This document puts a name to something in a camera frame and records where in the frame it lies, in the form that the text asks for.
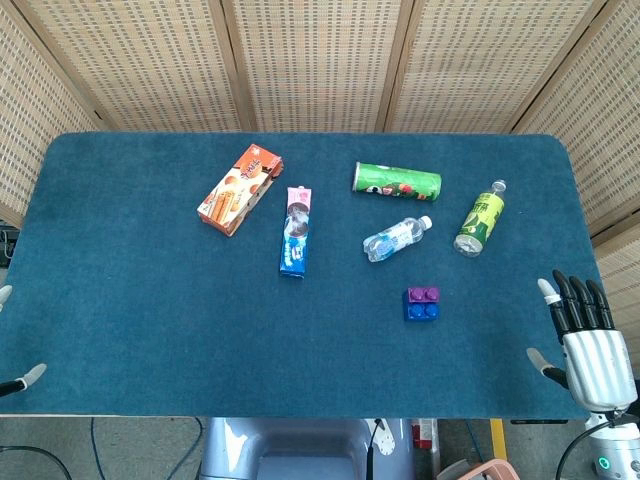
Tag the clear water bottle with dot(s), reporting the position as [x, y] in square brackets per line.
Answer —
[395, 240]

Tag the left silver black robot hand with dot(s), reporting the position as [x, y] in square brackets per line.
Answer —
[20, 381]

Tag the blue pink cookie box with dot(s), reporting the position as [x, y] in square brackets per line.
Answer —
[296, 235]

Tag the blue toy brick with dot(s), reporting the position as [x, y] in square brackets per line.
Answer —
[422, 313]

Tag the bamboo folding screen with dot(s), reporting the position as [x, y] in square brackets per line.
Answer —
[320, 60]

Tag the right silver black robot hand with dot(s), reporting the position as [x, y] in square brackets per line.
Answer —
[597, 360]

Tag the green chips can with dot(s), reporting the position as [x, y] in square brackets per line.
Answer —
[397, 182]

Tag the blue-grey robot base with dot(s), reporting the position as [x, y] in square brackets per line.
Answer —
[300, 450]

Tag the green label drink bottle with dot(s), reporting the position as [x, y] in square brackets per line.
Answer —
[481, 217]

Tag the white metal mounting bracket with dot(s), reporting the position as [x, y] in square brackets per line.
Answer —
[386, 437]

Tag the orange biscuit box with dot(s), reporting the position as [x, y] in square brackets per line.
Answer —
[237, 192]

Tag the red white container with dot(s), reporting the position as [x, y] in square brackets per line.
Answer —
[425, 432]

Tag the blue table mat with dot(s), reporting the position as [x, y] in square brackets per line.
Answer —
[200, 325]

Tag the pink plastic basket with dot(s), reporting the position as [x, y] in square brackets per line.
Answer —
[480, 471]

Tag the purple toy brick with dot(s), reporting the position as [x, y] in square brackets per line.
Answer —
[424, 295]

